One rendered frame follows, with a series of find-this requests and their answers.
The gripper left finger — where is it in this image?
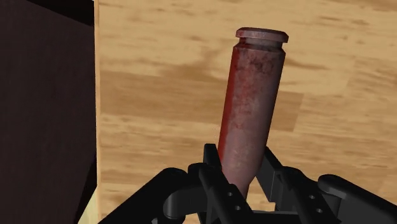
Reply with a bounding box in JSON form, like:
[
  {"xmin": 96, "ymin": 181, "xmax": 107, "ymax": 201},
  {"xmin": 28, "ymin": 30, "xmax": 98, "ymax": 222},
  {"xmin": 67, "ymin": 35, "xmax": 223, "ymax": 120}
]
[{"xmin": 98, "ymin": 143, "xmax": 255, "ymax": 224}]

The dark brown cabinet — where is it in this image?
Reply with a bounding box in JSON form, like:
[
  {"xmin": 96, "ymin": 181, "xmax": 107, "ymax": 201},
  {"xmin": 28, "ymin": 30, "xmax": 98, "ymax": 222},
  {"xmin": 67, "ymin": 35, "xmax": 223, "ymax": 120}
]
[{"xmin": 0, "ymin": 0, "xmax": 98, "ymax": 224}]

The dark red cylindrical bottle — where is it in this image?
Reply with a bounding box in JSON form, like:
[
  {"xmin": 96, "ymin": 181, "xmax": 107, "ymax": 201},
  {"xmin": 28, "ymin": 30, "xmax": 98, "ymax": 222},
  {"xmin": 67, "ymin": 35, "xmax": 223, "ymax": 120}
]
[{"xmin": 217, "ymin": 27, "xmax": 289, "ymax": 199}]

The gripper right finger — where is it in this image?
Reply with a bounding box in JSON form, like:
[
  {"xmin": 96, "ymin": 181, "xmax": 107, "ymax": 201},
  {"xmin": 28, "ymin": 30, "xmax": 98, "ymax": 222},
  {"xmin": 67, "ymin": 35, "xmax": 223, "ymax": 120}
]
[{"xmin": 254, "ymin": 146, "xmax": 397, "ymax": 224}]

